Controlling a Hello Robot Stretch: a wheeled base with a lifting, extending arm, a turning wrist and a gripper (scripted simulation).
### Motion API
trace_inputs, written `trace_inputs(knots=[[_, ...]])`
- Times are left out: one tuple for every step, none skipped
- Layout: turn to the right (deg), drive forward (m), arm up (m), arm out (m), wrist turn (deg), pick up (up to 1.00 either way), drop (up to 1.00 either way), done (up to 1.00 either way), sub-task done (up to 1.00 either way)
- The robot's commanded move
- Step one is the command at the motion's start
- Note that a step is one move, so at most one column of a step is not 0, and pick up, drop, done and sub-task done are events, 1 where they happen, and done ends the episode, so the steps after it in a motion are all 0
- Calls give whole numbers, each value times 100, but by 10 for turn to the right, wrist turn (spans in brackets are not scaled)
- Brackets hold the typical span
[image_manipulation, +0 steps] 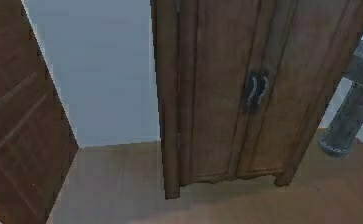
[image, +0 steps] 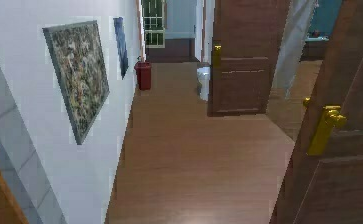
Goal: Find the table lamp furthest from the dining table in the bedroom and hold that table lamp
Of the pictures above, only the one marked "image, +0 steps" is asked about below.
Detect red bin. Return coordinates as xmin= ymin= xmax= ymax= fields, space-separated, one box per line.
xmin=133 ymin=61 xmax=153 ymax=91

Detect brown room door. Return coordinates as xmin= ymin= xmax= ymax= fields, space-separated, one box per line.
xmin=207 ymin=0 xmax=293 ymax=118
xmin=269 ymin=0 xmax=363 ymax=224

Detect blue framed picture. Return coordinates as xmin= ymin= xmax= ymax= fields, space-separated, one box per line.
xmin=112 ymin=16 xmax=130 ymax=81

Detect green barred window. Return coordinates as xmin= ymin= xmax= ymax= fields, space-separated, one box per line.
xmin=141 ymin=0 xmax=167 ymax=49

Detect mottled green framed picture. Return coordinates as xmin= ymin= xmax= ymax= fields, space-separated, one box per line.
xmin=42 ymin=19 xmax=111 ymax=146

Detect dark brown cabinet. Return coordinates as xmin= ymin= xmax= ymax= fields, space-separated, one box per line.
xmin=300 ymin=37 xmax=330 ymax=62

